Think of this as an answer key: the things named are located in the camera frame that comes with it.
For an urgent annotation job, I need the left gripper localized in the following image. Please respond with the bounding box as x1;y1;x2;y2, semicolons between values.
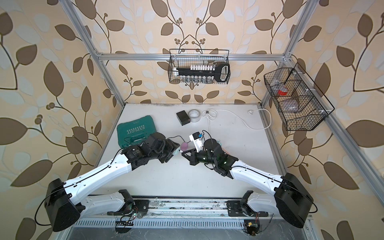
148;138;181;163

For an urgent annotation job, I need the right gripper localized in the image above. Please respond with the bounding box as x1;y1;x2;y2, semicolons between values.
182;147;218;166

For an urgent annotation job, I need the black charging cable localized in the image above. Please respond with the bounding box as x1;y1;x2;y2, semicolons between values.
166;134;188;143

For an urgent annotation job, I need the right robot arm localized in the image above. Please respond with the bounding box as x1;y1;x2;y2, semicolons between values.
182;139;315;229

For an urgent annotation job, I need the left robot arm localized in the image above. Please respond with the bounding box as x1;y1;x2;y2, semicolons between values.
39;133;180;232

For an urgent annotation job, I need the green tool case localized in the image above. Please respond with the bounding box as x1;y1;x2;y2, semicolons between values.
117;116;157;148

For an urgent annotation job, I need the black box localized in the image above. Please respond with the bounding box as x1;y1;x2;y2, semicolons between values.
176;110;191;126

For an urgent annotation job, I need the clear tape roll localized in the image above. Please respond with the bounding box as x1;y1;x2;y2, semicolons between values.
188;109;202;123

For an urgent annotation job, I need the black white tool set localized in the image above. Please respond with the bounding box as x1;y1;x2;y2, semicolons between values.
168;62;231;84

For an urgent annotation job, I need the red white item in basket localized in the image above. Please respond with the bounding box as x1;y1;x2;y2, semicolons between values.
276;84;288;97

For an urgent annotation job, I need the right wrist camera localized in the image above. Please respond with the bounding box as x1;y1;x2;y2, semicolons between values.
189;132;204;153

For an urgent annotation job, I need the white power strip cable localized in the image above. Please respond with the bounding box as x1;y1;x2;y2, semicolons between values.
201;107;272;142

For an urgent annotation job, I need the back wire basket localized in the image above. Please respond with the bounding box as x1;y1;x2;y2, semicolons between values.
168;48;231;85

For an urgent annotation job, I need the wire basket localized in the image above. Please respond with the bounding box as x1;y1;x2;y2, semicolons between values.
168;48;231;85
264;64;335;131

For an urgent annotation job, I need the right wire basket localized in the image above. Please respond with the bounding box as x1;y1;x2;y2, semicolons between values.
264;64;335;131

